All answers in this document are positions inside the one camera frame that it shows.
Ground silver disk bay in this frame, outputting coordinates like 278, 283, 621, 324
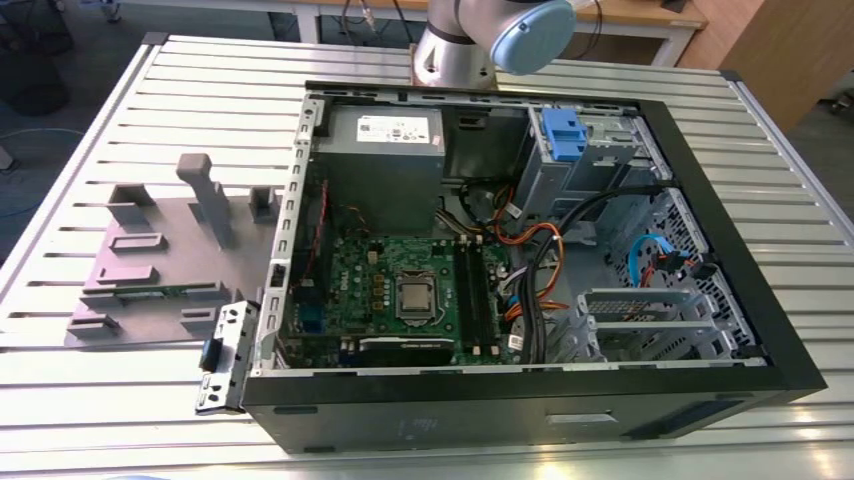
573, 287, 762, 364

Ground CPU socket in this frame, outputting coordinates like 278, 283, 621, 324
391, 269, 447, 329

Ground green motherboard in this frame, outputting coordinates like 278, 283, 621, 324
278, 234, 528, 369

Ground silver CPU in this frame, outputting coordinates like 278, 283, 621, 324
399, 284, 436, 315

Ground grey power supply unit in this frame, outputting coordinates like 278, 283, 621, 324
311, 106, 447, 237

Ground black RAM slot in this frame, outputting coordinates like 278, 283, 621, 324
455, 235, 483, 357
469, 235, 500, 357

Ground black graphics card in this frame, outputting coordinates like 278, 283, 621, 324
339, 335, 455, 369

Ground silver drive cage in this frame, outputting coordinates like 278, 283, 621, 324
516, 104, 672, 221

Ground black PC case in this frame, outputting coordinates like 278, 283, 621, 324
236, 79, 828, 456

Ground grey parts rack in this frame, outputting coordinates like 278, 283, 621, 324
62, 152, 289, 349

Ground wooden top desk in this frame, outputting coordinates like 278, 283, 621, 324
292, 0, 709, 69

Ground wooden cabinet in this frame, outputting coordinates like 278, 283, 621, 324
679, 0, 854, 134

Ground black office chair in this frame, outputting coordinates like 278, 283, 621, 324
0, 0, 74, 119

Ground yellow black supply wires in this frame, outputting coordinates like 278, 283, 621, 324
433, 207, 485, 239

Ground orange power wires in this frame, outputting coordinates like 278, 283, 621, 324
492, 224, 568, 321

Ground thin red wire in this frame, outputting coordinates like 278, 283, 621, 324
299, 178, 333, 290

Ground black cable bundle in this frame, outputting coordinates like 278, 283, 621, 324
516, 183, 668, 364

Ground blue data wire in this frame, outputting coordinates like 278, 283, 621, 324
625, 232, 672, 290

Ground silver expansion slot bracket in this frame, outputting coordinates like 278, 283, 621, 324
193, 299, 260, 416

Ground power wire with black plug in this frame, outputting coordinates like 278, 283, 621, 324
656, 252, 720, 282

